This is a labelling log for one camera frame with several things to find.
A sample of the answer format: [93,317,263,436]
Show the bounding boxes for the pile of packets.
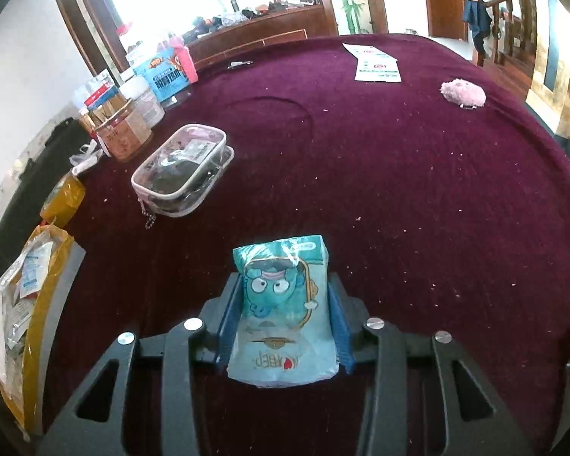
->
[0,239,59,386]

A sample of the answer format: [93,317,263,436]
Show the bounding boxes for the black bag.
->
[0,116,94,272]

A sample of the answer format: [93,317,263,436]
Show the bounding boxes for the white plastic bag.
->
[69,139,106,177]

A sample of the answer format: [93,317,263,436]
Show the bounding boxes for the pink plush toy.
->
[439,78,488,108]

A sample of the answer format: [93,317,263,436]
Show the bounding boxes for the blue label plastic jar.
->
[133,46,194,104]

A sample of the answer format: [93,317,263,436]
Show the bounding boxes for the blue jacket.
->
[461,0,495,56]

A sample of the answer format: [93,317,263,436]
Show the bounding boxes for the white plastic jar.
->
[120,77,167,127]

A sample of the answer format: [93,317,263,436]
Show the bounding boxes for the white leaflet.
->
[341,42,404,83]

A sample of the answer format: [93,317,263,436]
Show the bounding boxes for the clear zip pouch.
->
[131,123,236,230]

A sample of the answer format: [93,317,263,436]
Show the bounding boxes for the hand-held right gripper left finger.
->
[38,272,244,456]

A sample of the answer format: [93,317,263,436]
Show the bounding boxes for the red boxes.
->
[77,68,125,120]

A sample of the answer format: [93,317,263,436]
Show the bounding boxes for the wooden sideboard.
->
[184,4,339,70]

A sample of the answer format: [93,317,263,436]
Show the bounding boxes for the maroon tablecloth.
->
[43,32,570,456]

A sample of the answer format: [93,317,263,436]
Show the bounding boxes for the yellow lined storage box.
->
[0,225,87,443]

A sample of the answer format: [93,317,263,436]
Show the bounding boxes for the orange label plastic jar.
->
[92,99,154,161]

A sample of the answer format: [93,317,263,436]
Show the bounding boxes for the wooden stair railing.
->
[472,0,538,66]

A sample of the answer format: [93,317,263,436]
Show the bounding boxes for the pink bottle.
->
[170,32,200,85]

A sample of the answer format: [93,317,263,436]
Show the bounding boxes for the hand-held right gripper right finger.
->
[329,271,535,456]

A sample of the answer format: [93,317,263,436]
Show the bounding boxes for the teal diaper packet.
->
[227,234,341,388]

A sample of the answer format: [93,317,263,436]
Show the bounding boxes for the large jar with red lid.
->
[115,21,139,66]

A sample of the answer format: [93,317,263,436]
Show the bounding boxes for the yellow foil packet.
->
[39,172,87,230]

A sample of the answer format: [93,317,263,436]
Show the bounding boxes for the wooden door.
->
[419,0,469,42]

